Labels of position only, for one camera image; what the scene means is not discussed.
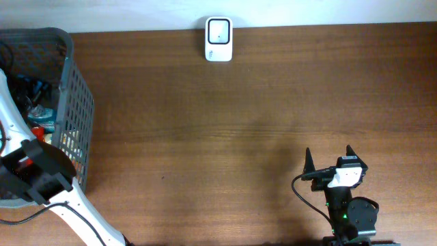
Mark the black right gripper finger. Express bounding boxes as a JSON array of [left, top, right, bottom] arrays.
[[346, 145, 356, 156], [303, 148, 315, 174]]

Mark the yellow wipes bag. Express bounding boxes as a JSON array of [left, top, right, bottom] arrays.
[[43, 133, 53, 144]]

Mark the red candy bag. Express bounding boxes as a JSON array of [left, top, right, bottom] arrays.
[[31, 126, 45, 141]]

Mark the blue mouthwash bottle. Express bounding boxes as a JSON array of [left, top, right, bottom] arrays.
[[27, 105, 57, 133]]

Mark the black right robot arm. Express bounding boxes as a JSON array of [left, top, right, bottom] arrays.
[[299, 146, 396, 245]]

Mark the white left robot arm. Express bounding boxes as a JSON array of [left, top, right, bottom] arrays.
[[1, 74, 130, 245]]

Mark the white barcode scanner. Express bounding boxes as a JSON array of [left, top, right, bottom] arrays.
[[205, 16, 234, 62]]

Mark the grey plastic basket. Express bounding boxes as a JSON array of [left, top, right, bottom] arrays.
[[1, 27, 94, 190]]

